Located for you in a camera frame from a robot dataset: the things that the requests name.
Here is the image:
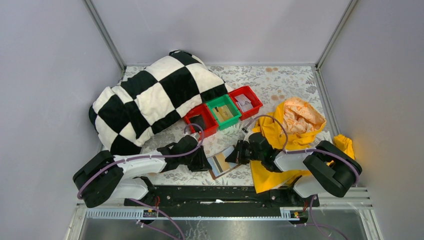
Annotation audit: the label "brown leather card holder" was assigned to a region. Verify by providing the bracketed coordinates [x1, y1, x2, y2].
[207, 146, 241, 180]

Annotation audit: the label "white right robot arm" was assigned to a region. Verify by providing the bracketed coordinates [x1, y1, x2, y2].
[225, 132, 362, 198]

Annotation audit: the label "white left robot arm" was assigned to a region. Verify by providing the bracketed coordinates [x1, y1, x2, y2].
[72, 135, 212, 208]

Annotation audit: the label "black card in red bin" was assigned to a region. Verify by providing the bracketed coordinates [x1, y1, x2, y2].
[189, 114, 207, 129]

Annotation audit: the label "gold cards in green bin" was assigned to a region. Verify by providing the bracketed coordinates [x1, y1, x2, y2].
[212, 107, 225, 123]

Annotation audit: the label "white cards in red bin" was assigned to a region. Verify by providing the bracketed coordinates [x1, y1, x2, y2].
[234, 94, 253, 113]

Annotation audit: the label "floral table mat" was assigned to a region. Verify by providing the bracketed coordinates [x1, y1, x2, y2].
[141, 66, 323, 186]

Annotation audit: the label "left red plastic bin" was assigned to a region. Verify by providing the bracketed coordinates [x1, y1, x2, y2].
[183, 103, 219, 138]

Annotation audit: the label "red plastic bin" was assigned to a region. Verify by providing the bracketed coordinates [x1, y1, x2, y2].
[183, 103, 219, 138]
[228, 86, 263, 120]

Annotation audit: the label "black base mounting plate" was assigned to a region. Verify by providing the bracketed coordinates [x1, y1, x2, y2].
[140, 185, 320, 218]

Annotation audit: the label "green plastic bin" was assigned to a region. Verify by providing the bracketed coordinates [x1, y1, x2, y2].
[206, 94, 242, 130]

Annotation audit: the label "right red plastic bin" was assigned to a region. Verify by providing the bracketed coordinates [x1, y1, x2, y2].
[228, 86, 263, 120]

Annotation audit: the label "yellow raincoat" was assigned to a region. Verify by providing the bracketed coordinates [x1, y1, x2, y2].
[248, 96, 355, 195]

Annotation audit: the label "black white checkered blanket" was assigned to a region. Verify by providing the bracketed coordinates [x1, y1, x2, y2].
[88, 50, 232, 155]

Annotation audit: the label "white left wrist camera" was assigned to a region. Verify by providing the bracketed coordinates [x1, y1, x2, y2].
[190, 132, 203, 142]

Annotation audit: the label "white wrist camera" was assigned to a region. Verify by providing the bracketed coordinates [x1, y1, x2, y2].
[243, 130, 254, 143]
[190, 132, 203, 142]

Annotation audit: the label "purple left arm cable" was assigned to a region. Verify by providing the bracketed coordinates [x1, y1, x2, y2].
[76, 123, 205, 200]

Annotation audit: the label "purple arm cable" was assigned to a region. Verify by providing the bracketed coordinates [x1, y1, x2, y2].
[76, 123, 205, 200]
[241, 114, 361, 185]

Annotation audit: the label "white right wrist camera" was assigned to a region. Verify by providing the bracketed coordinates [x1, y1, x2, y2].
[243, 130, 254, 143]

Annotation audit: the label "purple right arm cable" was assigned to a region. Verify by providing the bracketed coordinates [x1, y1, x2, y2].
[241, 114, 361, 185]

